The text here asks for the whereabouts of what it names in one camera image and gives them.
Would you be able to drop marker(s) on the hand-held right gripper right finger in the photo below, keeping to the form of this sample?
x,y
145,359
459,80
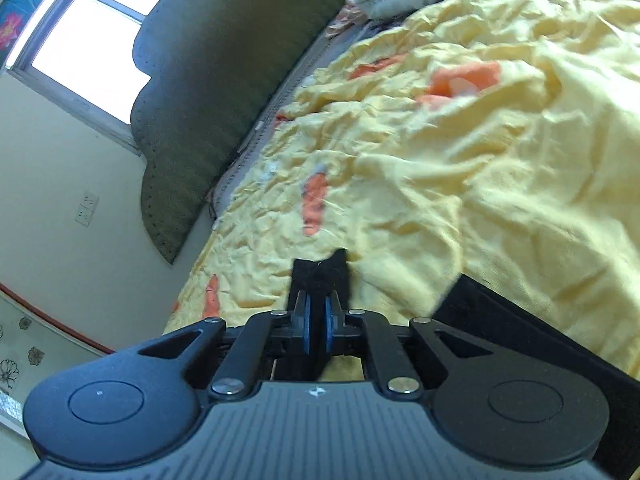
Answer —
x,y
330,327

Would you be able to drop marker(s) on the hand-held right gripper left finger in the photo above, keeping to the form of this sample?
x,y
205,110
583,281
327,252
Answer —
x,y
305,327

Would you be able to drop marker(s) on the black pants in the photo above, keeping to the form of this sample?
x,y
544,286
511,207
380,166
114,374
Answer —
x,y
505,330

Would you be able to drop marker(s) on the yellow carrot print blanket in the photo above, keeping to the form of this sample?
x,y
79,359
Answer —
x,y
450,160

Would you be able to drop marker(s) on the green padded headboard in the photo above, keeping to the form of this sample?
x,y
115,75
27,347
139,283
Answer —
x,y
215,85

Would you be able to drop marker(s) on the wardrobe door with flower decals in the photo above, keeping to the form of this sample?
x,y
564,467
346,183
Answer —
x,y
30,355

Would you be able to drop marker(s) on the pink cloth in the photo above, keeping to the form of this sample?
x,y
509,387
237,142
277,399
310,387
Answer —
x,y
345,20

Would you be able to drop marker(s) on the window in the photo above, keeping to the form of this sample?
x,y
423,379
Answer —
x,y
90,55

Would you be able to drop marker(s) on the white wall socket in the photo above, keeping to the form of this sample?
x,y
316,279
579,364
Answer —
x,y
82,216
90,200

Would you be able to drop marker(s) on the blue floral wall poster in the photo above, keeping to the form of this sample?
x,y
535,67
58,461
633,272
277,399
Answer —
x,y
20,5

